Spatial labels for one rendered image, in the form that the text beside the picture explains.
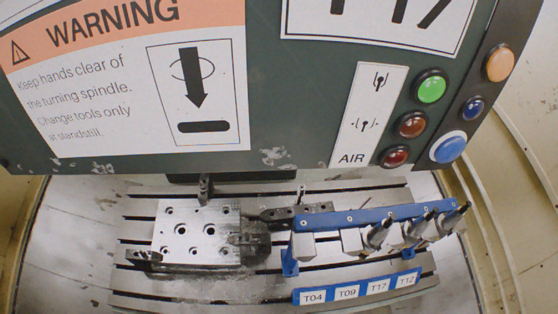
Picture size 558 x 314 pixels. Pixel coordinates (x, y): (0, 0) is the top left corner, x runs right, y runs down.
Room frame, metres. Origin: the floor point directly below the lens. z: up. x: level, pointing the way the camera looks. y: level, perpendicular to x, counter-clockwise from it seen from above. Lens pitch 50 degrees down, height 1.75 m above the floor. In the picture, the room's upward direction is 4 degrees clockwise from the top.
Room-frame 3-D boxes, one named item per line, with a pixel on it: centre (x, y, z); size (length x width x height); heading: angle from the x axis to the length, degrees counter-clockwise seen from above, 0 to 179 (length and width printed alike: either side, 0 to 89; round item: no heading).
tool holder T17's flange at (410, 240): (0.23, -0.34, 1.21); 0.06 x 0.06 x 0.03
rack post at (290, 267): (0.25, -0.06, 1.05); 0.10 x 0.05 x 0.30; 7
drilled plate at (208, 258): (0.30, 0.25, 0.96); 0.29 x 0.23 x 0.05; 97
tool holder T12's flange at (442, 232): (0.24, -0.45, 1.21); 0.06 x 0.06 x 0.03
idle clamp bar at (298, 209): (0.41, -0.08, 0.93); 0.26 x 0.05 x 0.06; 102
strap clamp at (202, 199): (0.45, 0.25, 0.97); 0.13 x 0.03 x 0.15; 7
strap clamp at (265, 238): (0.28, 0.07, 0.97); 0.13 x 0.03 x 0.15; 97
